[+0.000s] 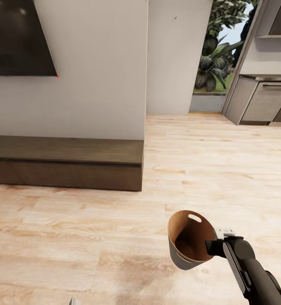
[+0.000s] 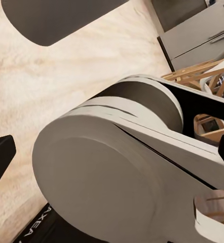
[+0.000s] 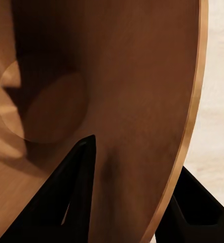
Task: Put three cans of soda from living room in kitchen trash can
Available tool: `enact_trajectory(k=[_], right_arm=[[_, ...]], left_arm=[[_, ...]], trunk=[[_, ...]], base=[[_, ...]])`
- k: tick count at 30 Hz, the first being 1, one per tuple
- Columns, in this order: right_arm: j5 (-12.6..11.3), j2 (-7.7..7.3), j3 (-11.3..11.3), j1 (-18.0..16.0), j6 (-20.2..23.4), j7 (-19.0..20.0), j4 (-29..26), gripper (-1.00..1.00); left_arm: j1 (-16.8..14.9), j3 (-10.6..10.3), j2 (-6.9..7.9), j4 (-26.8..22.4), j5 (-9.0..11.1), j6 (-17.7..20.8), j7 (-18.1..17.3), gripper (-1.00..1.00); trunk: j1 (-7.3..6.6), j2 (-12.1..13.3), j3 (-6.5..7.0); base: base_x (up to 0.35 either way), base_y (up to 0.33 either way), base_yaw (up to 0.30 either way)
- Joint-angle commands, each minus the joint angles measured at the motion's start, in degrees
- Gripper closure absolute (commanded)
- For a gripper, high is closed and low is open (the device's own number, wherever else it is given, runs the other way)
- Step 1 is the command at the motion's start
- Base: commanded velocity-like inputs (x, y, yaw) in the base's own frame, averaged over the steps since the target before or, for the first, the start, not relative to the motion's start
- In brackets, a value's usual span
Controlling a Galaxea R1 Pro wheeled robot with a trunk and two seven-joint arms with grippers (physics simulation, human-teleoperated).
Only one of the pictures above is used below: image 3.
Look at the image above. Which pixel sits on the trash can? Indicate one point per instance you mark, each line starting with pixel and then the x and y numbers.
pixel 129 72

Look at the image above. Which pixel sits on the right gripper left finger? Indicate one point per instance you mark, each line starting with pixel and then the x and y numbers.
pixel 60 211

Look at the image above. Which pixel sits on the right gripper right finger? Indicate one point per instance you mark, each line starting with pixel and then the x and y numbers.
pixel 193 215

